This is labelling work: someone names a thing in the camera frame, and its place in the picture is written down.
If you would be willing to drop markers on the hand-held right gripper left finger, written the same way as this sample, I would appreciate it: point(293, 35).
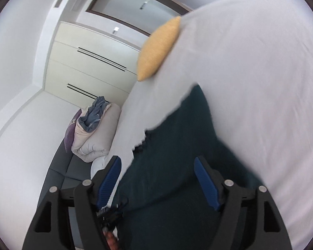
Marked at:
point(110, 177)

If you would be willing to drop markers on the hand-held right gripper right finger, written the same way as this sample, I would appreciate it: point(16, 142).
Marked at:
point(207, 185)

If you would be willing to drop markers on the dark green knitted sweater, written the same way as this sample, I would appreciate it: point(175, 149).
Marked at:
point(169, 161)

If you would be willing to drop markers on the person's left hand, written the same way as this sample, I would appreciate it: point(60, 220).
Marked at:
point(112, 241)

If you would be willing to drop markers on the white crumpled bedding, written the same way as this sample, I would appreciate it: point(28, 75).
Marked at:
point(99, 165)

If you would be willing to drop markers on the folded beige duvet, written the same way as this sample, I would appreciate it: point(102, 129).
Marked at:
point(94, 140)

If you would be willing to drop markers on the dark grey upholstered headboard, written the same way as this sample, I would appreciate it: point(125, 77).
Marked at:
point(65, 169)

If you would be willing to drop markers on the purple pillow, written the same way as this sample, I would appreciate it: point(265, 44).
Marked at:
point(71, 132)

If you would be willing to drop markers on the blue grey crumpled cloth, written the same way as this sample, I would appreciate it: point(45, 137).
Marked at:
point(95, 113)

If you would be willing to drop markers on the cream wardrobe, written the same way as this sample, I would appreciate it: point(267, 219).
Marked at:
point(88, 65)

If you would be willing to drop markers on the bed with white sheet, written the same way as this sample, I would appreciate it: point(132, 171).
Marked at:
point(250, 70)

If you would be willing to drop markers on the yellow pillow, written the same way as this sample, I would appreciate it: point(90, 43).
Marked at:
point(156, 49)

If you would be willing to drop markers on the brown framed door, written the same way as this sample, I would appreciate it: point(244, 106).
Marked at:
point(135, 2)

